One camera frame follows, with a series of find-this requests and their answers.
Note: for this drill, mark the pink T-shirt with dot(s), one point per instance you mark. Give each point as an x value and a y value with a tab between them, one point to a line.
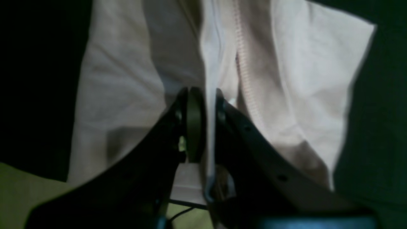
286	64

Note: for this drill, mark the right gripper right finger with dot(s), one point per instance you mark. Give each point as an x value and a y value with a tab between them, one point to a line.
270	193

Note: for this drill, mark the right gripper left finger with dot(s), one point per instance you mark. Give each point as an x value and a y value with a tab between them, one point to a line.
134	193

